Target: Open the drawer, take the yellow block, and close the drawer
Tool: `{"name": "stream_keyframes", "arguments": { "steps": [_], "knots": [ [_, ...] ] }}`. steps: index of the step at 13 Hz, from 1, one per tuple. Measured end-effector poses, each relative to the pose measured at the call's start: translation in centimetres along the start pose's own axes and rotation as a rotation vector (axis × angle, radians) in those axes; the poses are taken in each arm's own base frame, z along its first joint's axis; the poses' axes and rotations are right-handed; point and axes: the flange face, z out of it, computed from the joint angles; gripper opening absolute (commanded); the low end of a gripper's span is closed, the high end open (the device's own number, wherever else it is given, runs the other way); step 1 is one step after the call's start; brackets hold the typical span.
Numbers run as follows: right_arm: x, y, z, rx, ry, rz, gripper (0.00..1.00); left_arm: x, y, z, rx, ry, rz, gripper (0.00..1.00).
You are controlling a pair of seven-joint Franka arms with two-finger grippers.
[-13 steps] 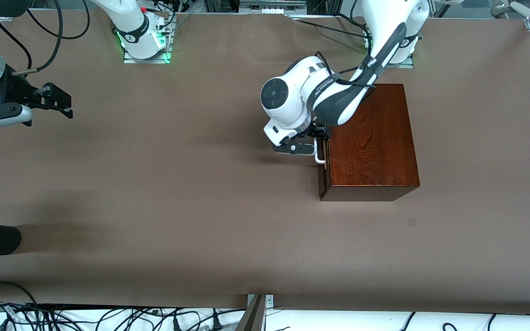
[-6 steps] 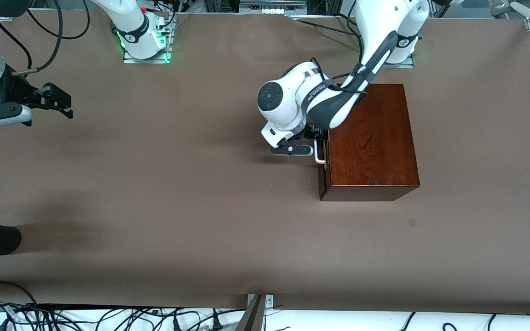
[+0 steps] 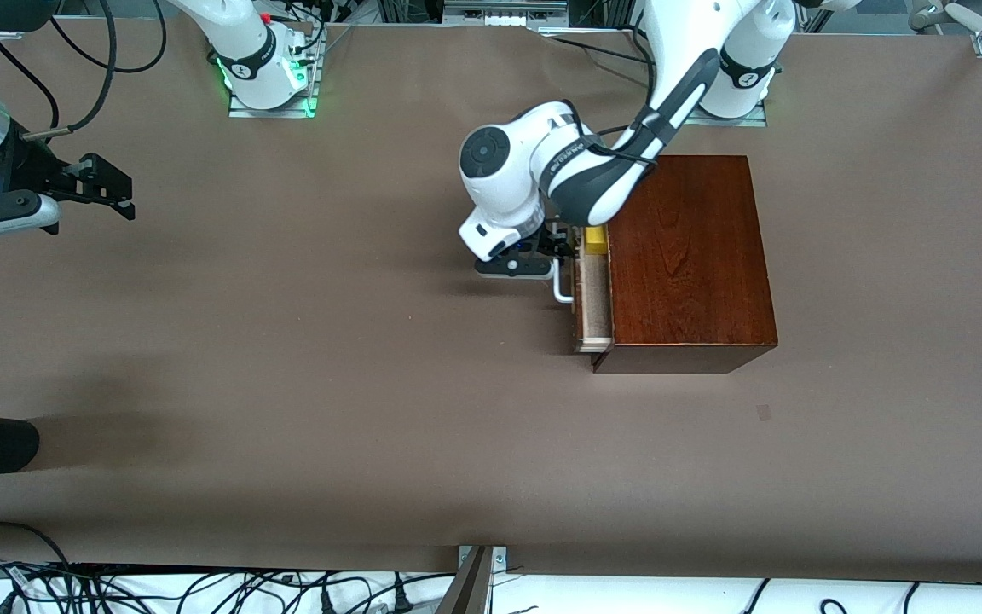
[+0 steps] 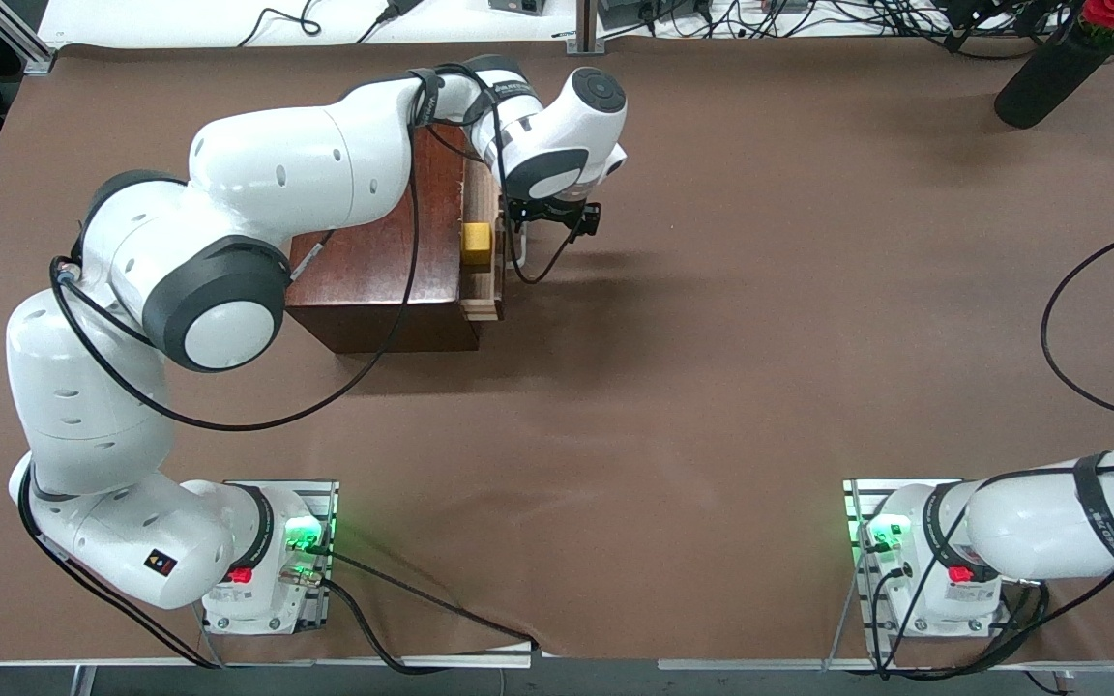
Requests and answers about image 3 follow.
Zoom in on wooden drawer with white handle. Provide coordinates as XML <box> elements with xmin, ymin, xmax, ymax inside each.
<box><xmin>552</xmin><ymin>223</ymin><xmax>616</xmax><ymax>355</ymax></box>

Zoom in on dark brown wooden cabinet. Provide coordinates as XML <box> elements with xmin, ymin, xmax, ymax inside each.
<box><xmin>591</xmin><ymin>154</ymin><xmax>779</xmax><ymax>374</ymax></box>

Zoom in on brown paper table cover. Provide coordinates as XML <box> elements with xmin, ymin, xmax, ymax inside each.
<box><xmin>0</xmin><ymin>17</ymin><xmax>982</xmax><ymax>584</ymax></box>

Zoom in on grey electronics box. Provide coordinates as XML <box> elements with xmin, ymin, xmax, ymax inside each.
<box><xmin>442</xmin><ymin>0</ymin><xmax>570</xmax><ymax>28</ymax></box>

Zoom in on grey curved fixture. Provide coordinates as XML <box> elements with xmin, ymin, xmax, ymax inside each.
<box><xmin>909</xmin><ymin>0</ymin><xmax>982</xmax><ymax>35</ymax></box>

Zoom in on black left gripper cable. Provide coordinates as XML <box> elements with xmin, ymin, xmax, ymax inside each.
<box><xmin>572</xmin><ymin>101</ymin><xmax>664</xmax><ymax>165</ymax></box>

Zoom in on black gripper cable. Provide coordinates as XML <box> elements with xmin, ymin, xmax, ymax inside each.
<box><xmin>20</xmin><ymin>0</ymin><xmax>119</xmax><ymax>140</ymax></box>
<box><xmin>572</xmin><ymin>101</ymin><xmax>664</xmax><ymax>165</ymax></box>

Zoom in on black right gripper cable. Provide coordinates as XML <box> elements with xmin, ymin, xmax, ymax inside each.
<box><xmin>20</xmin><ymin>0</ymin><xmax>119</xmax><ymax>140</ymax></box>

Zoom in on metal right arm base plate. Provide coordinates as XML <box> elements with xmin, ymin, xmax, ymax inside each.
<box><xmin>228</xmin><ymin>38</ymin><xmax>320</xmax><ymax>119</ymax></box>

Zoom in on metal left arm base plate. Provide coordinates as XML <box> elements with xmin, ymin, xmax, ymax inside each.
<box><xmin>683</xmin><ymin>101</ymin><xmax>770</xmax><ymax>128</ymax></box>

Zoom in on metal frame beam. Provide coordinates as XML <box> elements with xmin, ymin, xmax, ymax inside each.
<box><xmin>436</xmin><ymin>544</ymin><xmax>509</xmax><ymax>614</ymax></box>

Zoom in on tangled black floor cables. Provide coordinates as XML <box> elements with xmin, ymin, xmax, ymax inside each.
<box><xmin>0</xmin><ymin>559</ymin><xmax>458</xmax><ymax>614</ymax></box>

